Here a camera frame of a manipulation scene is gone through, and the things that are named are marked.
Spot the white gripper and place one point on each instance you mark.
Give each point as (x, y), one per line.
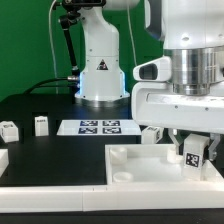
(153, 104)

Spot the white square table top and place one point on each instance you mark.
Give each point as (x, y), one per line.
(138, 163)

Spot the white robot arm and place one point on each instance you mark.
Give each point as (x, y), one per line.
(180, 78)

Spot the white U-shaped obstacle fence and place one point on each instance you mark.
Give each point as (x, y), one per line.
(118, 196)

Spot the white marker sheet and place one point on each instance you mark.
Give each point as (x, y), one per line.
(98, 128)

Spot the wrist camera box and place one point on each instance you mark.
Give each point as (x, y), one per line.
(158, 70)

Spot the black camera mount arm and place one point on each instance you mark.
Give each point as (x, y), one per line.
(66, 21)

